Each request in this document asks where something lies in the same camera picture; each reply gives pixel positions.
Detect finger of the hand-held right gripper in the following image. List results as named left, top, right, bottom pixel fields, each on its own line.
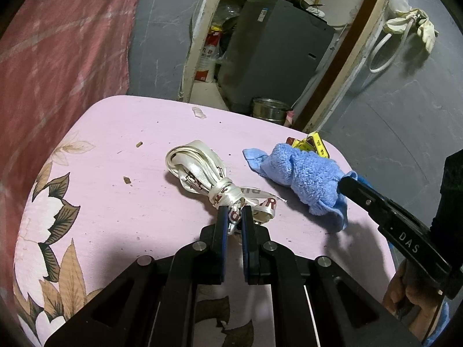
left=337, top=175, right=457, bottom=300

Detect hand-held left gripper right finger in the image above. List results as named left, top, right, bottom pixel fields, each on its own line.
left=240, top=206, right=422, bottom=347

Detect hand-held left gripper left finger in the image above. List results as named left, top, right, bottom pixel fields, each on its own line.
left=43, top=206, right=232, bottom=347

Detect white printed ribbon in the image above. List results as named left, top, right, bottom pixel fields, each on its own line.
left=166, top=140, right=278, bottom=232

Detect blue towel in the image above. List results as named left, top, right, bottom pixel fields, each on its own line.
left=242, top=143, right=359, bottom=232

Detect blue plastic bucket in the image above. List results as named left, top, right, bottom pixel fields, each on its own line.
left=423, top=302, right=453, bottom=347

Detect person's right hand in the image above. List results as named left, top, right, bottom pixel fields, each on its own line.
left=383, top=260, right=451, bottom=333

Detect yellow snack wrapper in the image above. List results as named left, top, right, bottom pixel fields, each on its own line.
left=286, top=133, right=332, bottom=159

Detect metal pot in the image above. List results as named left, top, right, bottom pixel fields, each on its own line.
left=251, top=97, right=292, bottom=128

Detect pink floral table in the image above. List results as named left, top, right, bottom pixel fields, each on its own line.
left=12, top=96, right=396, bottom=347

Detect red and white bag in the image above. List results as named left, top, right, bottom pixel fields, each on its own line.
left=194, top=30, right=223, bottom=84

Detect grey cabinet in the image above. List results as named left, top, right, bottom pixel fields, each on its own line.
left=219, top=0, right=336, bottom=117

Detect white rubber gloves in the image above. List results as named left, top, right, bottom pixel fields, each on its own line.
left=383, top=7, right=440, bottom=53

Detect pink checked cloth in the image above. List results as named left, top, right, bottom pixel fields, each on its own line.
left=0, top=0, right=143, bottom=297

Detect wooden door frame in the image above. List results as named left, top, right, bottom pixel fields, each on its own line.
left=177, top=0, right=398, bottom=134

